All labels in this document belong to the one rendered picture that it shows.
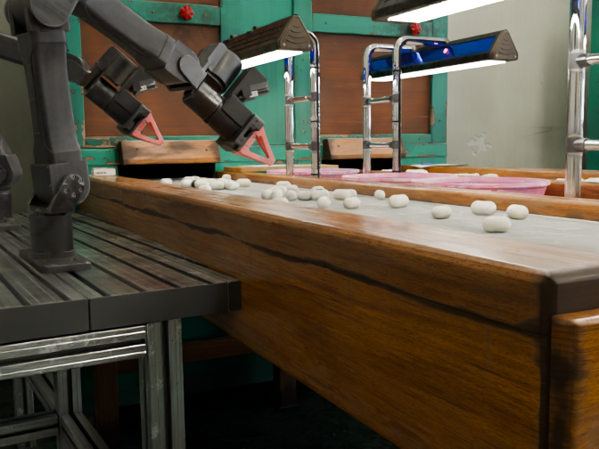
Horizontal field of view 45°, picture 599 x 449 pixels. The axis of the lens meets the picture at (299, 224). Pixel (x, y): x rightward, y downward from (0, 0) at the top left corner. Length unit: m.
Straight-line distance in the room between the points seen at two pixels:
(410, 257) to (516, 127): 3.75
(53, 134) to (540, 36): 3.66
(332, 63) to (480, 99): 1.78
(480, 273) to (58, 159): 0.76
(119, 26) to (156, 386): 0.58
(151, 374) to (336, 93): 1.69
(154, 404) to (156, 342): 0.08
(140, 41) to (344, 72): 1.35
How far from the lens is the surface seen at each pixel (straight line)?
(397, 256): 0.61
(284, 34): 1.52
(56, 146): 1.14
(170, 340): 0.93
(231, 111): 1.30
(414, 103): 2.64
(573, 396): 0.49
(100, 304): 0.89
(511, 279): 0.51
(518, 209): 1.02
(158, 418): 0.95
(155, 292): 0.91
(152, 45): 1.24
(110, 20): 1.21
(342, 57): 2.50
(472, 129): 4.09
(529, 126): 4.40
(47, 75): 1.14
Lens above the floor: 0.85
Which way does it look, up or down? 7 degrees down
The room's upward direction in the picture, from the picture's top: 1 degrees counter-clockwise
